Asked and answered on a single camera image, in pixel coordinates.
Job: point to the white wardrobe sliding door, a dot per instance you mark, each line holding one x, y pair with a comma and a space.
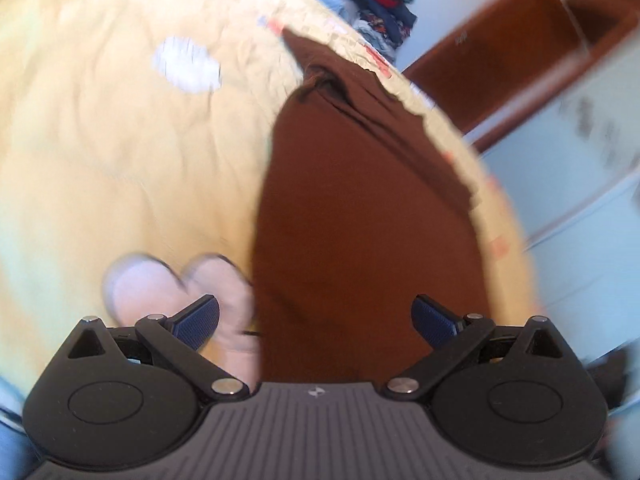
575, 200

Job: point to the yellow printed bed sheet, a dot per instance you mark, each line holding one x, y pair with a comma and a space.
125, 150

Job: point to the pile of clothes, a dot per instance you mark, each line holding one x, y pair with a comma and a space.
380, 10

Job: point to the brown wooden door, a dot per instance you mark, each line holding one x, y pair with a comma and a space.
500, 50

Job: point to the brown knit sweater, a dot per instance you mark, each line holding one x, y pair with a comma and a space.
360, 210

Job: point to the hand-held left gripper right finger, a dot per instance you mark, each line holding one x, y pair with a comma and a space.
434, 321

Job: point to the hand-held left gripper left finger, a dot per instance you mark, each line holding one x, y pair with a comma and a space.
200, 321

